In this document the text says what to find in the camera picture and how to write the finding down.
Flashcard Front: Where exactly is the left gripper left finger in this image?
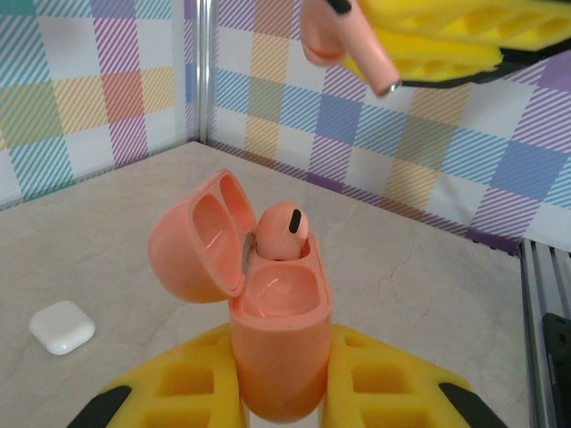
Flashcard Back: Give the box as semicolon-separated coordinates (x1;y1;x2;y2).
66;324;247;428

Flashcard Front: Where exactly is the white earbud charging case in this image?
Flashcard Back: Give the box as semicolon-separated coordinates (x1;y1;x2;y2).
29;300;96;357

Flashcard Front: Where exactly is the orange earbud charging case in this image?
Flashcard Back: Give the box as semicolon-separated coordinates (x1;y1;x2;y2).
146;169;335;423

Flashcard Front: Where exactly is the wide aluminium base rail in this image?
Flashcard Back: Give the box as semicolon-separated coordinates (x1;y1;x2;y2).
518;238;571;428

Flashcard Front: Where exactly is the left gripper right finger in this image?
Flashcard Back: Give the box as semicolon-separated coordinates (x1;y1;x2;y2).
319;323;509;428

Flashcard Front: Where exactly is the aluminium frame post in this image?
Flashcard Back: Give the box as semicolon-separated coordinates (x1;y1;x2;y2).
195;0;216;144

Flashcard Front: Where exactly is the orange wireless earbud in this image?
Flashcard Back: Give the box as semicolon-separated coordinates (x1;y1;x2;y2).
252;202;310;261
297;0;402;97

